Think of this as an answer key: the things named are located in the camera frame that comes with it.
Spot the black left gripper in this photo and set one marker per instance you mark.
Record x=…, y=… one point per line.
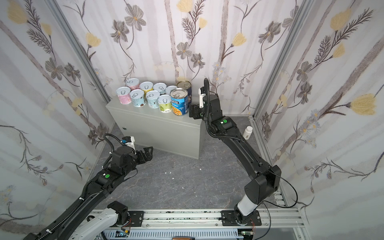
x=141, y=156

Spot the white plastic bottle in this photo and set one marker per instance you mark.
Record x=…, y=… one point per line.
x=248, y=132

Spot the pink can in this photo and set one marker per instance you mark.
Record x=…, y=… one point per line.
x=123, y=94
x=133, y=84

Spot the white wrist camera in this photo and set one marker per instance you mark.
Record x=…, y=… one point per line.
x=129, y=141
x=202, y=94

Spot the blue can silver lid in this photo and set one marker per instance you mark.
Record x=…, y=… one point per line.
x=180, y=101

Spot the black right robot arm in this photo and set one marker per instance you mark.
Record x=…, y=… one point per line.
x=265, y=178

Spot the orange can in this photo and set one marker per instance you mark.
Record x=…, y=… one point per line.
x=169, y=89

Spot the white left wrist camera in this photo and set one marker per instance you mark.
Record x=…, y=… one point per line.
x=129, y=141

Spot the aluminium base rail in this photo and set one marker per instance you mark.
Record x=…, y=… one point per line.
x=209, y=224

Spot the grey metal cabinet counter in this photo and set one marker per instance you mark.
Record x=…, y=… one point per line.
x=180, y=135

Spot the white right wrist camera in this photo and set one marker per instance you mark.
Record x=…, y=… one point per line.
x=202, y=94

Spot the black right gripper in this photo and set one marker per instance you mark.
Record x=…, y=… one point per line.
x=196, y=111

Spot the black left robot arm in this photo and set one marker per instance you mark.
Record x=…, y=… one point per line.
x=121, y=161

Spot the dark blue can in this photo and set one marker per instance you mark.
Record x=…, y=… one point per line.
x=187, y=86

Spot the yellow can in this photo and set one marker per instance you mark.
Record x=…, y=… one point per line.
x=146, y=87

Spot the light blue can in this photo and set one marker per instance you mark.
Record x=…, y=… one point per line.
x=160, y=87

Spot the teal can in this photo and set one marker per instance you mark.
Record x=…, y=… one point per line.
x=138, y=98

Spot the green can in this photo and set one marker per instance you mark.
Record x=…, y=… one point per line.
x=165, y=104

